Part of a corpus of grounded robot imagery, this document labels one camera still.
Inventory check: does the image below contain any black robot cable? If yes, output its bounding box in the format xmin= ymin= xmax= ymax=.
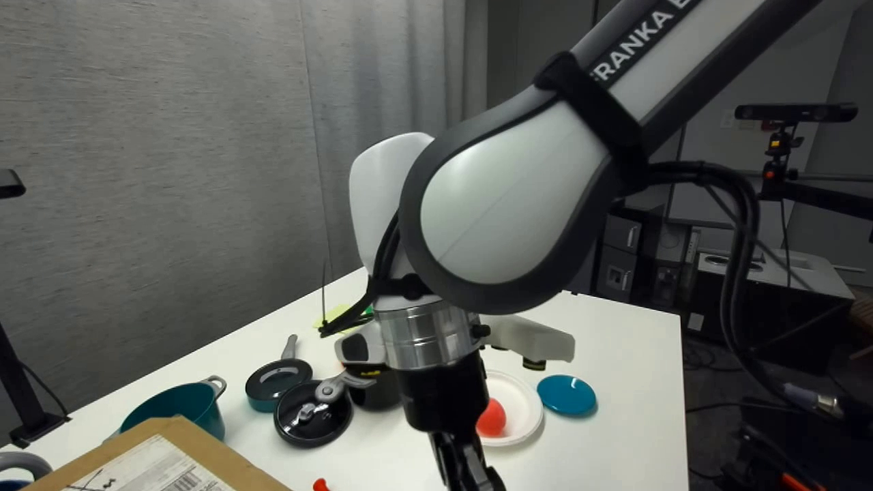
xmin=626 ymin=157 xmax=848 ymax=419

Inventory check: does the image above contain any black bar camera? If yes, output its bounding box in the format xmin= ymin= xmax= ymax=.
xmin=734 ymin=100 xmax=860 ymax=127

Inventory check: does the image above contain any black pot with yellow print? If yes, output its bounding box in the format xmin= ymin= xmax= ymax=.
xmin=335 ymin=329 xmax=410 ymax=415

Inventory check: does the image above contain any teal pot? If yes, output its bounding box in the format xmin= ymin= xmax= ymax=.
xmin=118 ymin=374 xmax=230 ymax=445

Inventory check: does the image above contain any black cabinet with white top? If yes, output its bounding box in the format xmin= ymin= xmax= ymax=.
xmin=693 ymin=244 xmax=858 ymax=375

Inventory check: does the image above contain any black camera stand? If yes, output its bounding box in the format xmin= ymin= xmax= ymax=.
xmin=0 ymin=165 xmax=72 ymax=446

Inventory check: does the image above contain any dark grey cabinet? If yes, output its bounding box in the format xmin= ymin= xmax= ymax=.
xmin=596 ymin=205 xmax=695 ymax=306

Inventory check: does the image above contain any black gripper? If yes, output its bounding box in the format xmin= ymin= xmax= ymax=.
xmin=398 ymin=348 xmax=510 ymax=491

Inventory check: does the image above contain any black equipment case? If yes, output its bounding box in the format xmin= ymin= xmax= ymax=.
xmin=725 ymin=391 xmax=873 ymax=491

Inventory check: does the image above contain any black round lid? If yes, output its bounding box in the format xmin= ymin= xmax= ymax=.
xmin=270 ymin=378 xmax=356 ymax=449

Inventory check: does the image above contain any cardboard box with label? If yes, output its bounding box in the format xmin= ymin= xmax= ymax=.
xmin=24 ymin=415 xmax=294 ymax=491

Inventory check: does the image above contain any blue round plate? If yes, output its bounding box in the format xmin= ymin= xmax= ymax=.
xmin=534 ymin=370 xmax=601 ymax=419

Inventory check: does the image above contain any black frying pan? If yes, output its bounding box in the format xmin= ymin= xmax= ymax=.
xmin=244 ymin=333 xmax=316 ymax=415

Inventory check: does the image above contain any grey round object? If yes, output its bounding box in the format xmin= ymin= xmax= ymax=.
xmin=0 ymin=446 xmax=54 ymax=491

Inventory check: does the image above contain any red plush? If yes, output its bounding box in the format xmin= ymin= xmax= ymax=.
xmin=474 ymin=394 xmax=510 ymax=435

